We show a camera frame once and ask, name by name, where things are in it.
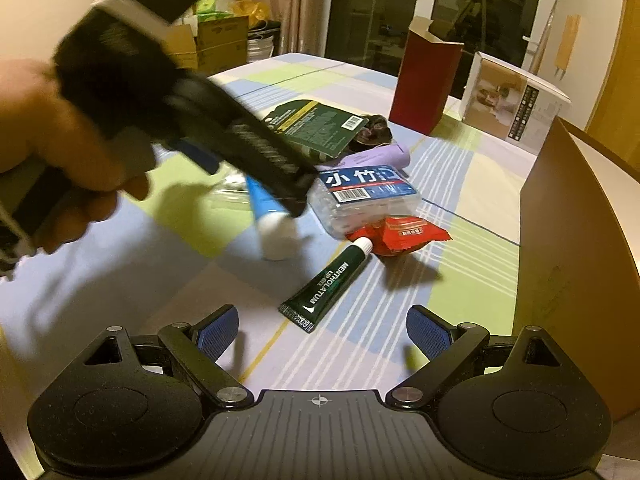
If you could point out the person's left hand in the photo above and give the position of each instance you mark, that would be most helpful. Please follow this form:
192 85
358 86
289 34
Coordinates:
60 140

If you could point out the dark brown hair scrunchie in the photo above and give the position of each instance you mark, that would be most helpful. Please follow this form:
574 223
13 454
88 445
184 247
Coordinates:
375 130

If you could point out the white bucket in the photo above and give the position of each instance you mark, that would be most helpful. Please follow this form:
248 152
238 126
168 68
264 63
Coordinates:
260 47

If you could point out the wooden door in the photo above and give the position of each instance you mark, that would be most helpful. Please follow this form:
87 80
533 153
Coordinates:
620 110

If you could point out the dark green flat packet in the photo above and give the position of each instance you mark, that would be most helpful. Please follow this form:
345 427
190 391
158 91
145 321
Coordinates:
310 125

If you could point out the yellow plastic bag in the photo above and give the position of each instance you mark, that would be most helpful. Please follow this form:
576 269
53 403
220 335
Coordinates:
250 10

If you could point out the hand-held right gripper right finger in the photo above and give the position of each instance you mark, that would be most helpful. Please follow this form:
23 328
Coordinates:
425 332

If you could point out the dark green lip gel tube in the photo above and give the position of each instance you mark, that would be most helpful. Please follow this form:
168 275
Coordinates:
325 285

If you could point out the bag of cotton swabs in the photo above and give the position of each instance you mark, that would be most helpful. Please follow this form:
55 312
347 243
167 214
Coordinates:
365 195

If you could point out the purple cylindrical bottle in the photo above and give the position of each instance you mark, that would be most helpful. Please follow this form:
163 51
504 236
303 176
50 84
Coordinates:
375 157

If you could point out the white and blue tube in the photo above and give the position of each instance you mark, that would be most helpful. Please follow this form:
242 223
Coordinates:
274 235

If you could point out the yellow wooden wall tag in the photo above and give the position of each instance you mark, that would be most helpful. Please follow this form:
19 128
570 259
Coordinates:
567 42

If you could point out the red snack packet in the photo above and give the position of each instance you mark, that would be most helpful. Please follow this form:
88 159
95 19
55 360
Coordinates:
405 235

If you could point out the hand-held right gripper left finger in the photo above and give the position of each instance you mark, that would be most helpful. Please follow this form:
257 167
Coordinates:
217 332

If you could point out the plaid bed sheet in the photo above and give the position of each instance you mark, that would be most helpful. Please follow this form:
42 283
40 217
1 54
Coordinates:
150 270

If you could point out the small cardboard box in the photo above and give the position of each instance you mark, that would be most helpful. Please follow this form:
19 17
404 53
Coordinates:
180 45

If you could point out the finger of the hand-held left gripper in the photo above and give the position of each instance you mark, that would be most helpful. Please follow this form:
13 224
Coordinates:
200 156
260 150

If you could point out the white printed product box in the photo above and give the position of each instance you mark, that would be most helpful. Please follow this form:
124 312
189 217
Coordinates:
510 105

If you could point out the clear plastic wrapper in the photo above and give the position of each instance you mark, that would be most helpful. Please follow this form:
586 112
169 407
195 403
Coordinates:
227 195

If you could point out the dark red paper bag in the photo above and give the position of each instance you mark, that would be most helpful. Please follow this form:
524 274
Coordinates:
425 80

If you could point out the large white box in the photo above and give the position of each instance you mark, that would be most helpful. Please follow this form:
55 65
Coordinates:
575 260

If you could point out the green tissue pack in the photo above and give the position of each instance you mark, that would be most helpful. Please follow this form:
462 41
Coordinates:
210 7

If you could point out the large cardboard box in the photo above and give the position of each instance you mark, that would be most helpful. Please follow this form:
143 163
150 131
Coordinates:
222 42

